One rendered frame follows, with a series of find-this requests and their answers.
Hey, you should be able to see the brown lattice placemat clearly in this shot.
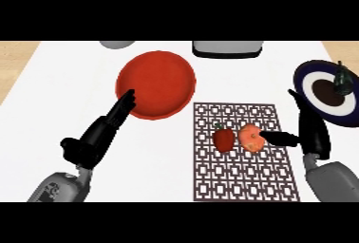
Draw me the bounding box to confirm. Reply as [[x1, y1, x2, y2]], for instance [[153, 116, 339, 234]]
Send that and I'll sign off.
[[192, 102, 301, 202]]

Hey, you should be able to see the orange squash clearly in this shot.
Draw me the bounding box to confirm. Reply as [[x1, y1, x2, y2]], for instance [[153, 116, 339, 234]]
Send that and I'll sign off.
[[236, 122, 264, 154]]

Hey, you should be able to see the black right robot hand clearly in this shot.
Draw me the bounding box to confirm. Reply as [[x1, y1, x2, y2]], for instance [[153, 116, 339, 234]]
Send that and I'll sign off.
[[258, 88, 332, 160]]

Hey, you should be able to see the red bell pepper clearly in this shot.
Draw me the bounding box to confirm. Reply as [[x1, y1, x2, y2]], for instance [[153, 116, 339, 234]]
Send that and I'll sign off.
[[211, 122, 235, 153]]

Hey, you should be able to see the blue and white plate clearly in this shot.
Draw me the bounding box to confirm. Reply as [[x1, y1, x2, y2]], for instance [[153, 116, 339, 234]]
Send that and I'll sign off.
[[291, 59, 359, 128]]

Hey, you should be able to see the grey round object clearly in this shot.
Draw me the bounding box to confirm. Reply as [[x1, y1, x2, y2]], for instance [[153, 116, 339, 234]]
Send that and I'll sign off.
[[97, 41, 136, 50]]

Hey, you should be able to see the dark green vegetable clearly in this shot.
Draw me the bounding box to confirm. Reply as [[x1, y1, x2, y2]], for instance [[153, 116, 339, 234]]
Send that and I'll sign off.
[[332, 61, 354, 97]]

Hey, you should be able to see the grey and black appliance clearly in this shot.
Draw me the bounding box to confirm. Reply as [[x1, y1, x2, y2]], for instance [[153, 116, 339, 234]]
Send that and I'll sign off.
[[190, 41, 264, 59]]

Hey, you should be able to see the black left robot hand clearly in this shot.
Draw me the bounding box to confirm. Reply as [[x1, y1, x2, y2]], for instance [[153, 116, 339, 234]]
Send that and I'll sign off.
[[59, 88, 137, 170]]

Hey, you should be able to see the red bowl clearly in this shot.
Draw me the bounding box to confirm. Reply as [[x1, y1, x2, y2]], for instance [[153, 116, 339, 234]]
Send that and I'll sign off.
[[115, 50, 198, 121]]

